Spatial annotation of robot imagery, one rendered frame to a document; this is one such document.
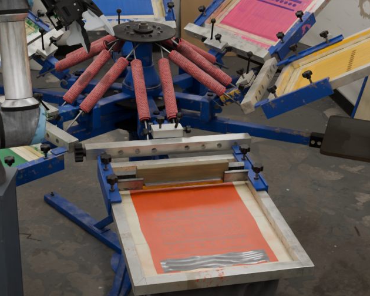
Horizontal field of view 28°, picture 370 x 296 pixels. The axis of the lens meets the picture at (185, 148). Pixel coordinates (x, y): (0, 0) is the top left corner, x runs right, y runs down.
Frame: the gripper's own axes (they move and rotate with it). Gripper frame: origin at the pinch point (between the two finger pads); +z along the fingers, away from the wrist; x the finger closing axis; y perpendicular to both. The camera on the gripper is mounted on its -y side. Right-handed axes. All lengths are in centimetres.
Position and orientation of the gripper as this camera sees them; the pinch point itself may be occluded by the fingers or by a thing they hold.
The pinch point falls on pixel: (103, 43)
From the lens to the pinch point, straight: 185.7
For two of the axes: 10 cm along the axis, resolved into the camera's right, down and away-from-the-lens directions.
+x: 5.1, -1.5, -8.5
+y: -6.7, 5.4, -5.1
